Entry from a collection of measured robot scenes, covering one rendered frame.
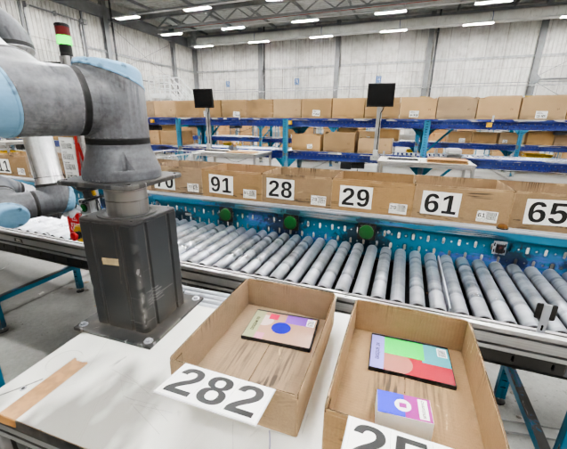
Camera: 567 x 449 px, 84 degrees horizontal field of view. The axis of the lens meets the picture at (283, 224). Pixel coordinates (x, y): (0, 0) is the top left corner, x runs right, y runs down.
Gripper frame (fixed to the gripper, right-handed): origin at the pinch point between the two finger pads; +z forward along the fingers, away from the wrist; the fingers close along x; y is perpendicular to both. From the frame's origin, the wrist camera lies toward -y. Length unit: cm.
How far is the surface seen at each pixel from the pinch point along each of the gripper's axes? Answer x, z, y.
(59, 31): 1, -30, -61
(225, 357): 93, -22, 36
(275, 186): 65, 54, -35
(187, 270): 49, 17, 17
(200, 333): 88, -28, 30
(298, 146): -61, 431, -241
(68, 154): -6.3, -7.0, -21.0
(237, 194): 41, 58, -29
